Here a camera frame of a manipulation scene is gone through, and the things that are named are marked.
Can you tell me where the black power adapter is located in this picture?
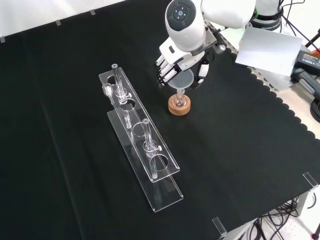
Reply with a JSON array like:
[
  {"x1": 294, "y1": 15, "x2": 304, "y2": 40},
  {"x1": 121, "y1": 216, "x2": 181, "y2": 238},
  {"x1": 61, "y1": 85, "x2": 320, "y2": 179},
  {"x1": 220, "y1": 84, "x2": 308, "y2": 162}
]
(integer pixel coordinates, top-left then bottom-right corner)
[{"x1": 297, "y1": 49, "x2": 320, "y2": 76}]

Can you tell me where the black cable bundle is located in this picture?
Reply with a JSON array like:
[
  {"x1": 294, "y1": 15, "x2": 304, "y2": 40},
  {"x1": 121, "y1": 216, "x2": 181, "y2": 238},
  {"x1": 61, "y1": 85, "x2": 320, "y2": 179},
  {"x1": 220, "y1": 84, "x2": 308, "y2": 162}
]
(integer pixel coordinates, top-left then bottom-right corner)
[{"x1": 246, "y1": 196, "x2": 302, "y2": 240}]

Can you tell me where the small glass round-bottom flask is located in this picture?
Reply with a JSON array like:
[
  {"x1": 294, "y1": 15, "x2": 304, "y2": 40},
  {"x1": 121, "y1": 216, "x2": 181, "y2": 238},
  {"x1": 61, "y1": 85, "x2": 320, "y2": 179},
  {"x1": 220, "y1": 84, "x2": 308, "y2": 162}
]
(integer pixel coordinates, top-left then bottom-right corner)
[{"x1": 174, "y1": 89, "x2": 187, "y2": 108}]

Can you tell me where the pale white board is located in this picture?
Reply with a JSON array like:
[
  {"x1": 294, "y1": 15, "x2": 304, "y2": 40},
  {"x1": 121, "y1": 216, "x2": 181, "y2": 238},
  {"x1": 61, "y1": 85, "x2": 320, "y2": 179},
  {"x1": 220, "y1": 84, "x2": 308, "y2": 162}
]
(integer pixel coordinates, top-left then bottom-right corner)
[{"x1": 234, "y1": 26, "x2": 304, "y2": 76}]

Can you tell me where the round cork ring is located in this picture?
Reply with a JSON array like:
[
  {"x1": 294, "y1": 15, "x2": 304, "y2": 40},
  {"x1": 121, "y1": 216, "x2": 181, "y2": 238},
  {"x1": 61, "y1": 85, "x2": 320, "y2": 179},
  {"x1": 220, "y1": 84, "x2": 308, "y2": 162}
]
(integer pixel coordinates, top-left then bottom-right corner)
[{"x1": 167, "y1": 94, "x2": 192, "y2": 116}]

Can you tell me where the coiled black cable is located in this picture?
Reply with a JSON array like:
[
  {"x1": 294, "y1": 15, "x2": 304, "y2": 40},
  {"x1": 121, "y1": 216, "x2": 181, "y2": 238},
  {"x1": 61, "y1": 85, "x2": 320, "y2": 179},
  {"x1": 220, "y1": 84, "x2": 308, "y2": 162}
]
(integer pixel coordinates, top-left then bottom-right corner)
[{"x1": 309, "y1": 97, "x2": 320, "y2": 124}]

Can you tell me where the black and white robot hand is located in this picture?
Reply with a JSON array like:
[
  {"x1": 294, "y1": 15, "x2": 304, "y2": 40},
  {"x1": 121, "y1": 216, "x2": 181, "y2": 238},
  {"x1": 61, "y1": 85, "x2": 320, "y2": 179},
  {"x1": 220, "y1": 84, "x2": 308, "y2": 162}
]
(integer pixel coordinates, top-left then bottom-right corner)
[{"x1": 154, "y1": 37, "x2": 214, "y2": 90}]

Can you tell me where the black cloth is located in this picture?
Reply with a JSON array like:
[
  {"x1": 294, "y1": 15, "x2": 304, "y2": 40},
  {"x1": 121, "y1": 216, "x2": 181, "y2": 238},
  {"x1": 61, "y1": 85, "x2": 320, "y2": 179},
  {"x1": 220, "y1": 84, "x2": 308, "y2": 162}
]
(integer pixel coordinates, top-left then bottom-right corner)
[{"x1": 0, "y1": 0, "x2": 320, "y2": 240}]

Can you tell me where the black tripod leg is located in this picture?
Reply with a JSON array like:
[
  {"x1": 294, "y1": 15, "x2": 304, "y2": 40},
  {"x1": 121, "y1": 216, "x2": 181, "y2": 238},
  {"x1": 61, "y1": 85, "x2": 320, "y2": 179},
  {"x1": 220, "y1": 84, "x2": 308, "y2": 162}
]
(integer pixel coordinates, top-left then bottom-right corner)
[{"x1": 304, "y1": 26, "x2": 320, "y2": 54}]

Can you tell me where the grey metal base plate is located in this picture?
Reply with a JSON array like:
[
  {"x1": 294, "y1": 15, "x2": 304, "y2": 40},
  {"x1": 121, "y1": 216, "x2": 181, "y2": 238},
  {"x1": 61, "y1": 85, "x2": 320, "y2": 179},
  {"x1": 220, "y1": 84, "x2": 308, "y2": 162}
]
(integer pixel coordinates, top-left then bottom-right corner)
[{"x1": 208, "y1": 19, "x2": 301, "y2": 93}]

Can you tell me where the small glass funnel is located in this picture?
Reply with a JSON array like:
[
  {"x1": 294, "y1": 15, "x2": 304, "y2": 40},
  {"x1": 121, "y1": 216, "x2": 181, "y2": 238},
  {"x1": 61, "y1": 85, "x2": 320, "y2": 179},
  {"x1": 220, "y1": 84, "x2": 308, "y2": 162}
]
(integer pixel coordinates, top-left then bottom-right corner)
[{"x1": 101, "y1": 84, "x2": 116, "y2": 106}]

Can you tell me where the black clamp block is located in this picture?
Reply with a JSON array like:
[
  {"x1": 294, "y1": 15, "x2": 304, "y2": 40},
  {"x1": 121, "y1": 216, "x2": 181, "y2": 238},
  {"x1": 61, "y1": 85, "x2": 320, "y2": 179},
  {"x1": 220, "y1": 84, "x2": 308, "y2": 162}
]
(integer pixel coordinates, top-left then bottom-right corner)
[{"x1": 291, "y1": 67, "x2": 320, "y2": 97}]

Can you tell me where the clear acrylic funnel stand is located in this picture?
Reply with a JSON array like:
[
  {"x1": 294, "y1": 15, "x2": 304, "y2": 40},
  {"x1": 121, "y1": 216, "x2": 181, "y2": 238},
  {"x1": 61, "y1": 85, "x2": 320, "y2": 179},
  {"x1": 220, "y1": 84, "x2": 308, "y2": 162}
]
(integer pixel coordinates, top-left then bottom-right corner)
[{"x1": 98, "y1": 63, "x2": 185, "y2": 213}]

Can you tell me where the clear plastic funnel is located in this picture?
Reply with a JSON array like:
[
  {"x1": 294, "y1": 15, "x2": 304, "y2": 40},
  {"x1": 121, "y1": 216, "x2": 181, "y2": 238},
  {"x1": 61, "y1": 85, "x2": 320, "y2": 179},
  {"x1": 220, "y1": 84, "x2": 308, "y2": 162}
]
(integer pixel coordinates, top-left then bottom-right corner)
[{"x1": 167, "y1": 70, "x2": 195, "y2": 95}]

